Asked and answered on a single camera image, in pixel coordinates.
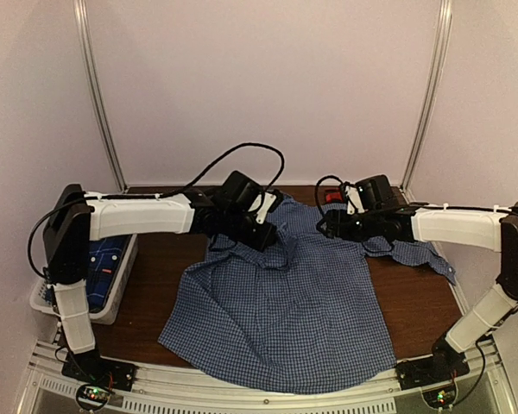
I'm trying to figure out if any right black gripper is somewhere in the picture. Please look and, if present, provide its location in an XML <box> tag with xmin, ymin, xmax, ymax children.
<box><xmin>316</xmin><ymin>210</ymin><xmax>382</xmax><ymax>242</ymax></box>

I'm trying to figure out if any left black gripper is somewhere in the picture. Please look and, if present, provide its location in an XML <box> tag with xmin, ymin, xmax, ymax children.
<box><xmin>222</xmin><ymin>208</ymin><xmax>278</xmax><ymax>253</ymax></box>

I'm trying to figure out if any blue small-check long sleeve shirt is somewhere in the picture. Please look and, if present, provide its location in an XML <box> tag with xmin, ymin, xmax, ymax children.
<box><xmin>158</xmin><ymin>196</ymin><xmax>455</xmax><ymax>394</ymax></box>

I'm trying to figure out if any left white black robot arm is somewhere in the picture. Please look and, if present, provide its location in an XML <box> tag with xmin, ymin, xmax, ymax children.
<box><xmin>43</xmin><ymin>183</ymin><xmax>282</xmax><ymax>383</ymax></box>

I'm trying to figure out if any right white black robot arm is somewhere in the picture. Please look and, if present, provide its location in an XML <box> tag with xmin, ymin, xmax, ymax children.
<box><xmin>317</xmin><ymin>204</ymin><xmax>518</xmax><ymax>381</ymax></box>

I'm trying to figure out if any red black plaid shirt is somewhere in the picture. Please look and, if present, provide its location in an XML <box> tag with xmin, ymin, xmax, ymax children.
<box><xmin>323</xmin><ymin>188</ymin><xmax>344</xmax><ymax>204</ymax></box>

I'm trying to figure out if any dark blue plaid shirt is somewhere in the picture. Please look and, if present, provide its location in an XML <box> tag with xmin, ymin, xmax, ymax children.
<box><xmin>42</xmin><ymin>237</ymin><xmax>130</xmax><ymax>314</ymax></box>

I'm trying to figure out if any white plastic laundry basket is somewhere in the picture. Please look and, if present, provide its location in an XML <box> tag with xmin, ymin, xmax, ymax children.
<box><xmin>28</xmin><ymin>235</ymin><xmax>139</xmax><ymax>325</ymax></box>

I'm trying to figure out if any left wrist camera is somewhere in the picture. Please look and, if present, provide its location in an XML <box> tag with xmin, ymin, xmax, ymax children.
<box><xmin>248</xmin><ymin>190</ymin><xmax>284</xmax><ymax>224</ymax></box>

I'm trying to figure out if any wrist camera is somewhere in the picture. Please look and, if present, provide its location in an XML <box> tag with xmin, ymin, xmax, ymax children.
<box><xmin>248</xmin><ymin>190</ymin><xmax>284</xmax><ymax>224</ymax></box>
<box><xmin>344</xmin><ymin>185</ymin><xmax>364</xmax><ymax>215</ymax></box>

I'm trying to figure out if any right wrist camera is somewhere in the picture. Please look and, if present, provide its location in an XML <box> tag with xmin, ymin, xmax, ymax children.
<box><xmin>344</xmin><ymin>185</ymin><xmax>364</xmax><ymax>215</ymax></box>

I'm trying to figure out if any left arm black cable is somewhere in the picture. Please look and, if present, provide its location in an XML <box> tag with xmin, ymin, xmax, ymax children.
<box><xmin>28</xmin><ymin>142</ymin><xmax>286</xmax><ymax>277</ymax></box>

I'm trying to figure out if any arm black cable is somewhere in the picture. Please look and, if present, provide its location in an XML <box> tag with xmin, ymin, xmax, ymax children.
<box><xmin>314</xmin><ymin>174</ymin><xmax>351</xmax><ymax>212</ymax></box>
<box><xmin>28</xmin><ymin>142</ymin><xmax>286</xmax><ymax>277</ymax></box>

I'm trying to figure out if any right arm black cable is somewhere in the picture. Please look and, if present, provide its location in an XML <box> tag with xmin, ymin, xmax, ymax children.
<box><xmin>314</xmin><ymin>174</ymin><xmax>351</xmax><ymax>212</ymax></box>

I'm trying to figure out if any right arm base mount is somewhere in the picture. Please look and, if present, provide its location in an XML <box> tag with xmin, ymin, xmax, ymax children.
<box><xmin>395</xmin><ymin>335</ymin><xmax>470</xmax><ymax>391</ymax></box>

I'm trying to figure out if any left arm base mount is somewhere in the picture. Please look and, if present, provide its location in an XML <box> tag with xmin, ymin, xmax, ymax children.
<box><xmin>54</xmin><ymin>345</ymin><xmax>136</xmax><ymax>392</ymax></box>

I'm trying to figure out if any right aluminium frame post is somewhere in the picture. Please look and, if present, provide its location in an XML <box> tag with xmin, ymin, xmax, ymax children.
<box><xmin>400</xmin><ymin>0</ymin><xmax>453</xmax><ymax>194</ymax></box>

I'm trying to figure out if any aluminium frame post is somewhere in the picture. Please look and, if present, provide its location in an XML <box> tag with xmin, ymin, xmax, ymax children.
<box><xmin>73</xmin><ymin>0</ymin><xmax>128</xmax><ymax>191</ymax></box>
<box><xmin>400</xmin><ymin>0</ymin><xmax>453</xmax><ymax>194</ymax></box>

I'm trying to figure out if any front aluminium frame rail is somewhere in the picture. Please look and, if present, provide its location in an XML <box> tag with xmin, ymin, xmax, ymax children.
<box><xmin>14</xmin><ymin>340</ymin><xmax>518</xmax><ymax>413</ymax></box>

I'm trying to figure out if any left aluminium frame post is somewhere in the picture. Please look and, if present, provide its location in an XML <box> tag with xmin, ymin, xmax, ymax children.
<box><xmin>73</xmin><ymin>0</ymin><xmax>128</xmax><ymax>191</ymax></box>

